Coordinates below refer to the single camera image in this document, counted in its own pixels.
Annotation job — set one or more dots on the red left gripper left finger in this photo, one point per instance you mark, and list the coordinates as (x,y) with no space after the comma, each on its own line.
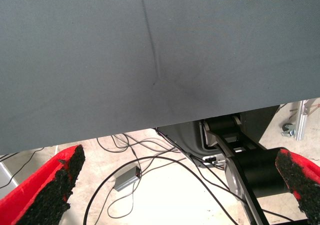
(37,197)

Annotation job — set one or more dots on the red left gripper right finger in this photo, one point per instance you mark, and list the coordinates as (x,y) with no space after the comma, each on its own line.
(305,185)

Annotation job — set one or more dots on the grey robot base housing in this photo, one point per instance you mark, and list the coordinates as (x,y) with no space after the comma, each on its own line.
(185,137)

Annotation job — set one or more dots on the grey caster wheel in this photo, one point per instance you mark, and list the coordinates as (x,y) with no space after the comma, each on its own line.
(287,130)

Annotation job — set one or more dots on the aluminium profile leg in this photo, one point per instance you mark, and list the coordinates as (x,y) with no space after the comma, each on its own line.
(301,122)

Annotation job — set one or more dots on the grey adapter box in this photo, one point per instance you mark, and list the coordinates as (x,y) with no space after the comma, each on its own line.
(125,180)

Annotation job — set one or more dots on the dark grey table cloth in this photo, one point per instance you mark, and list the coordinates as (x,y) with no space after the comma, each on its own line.
(100,60)

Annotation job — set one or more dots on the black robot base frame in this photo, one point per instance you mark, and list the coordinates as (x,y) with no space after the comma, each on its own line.
(257,172)

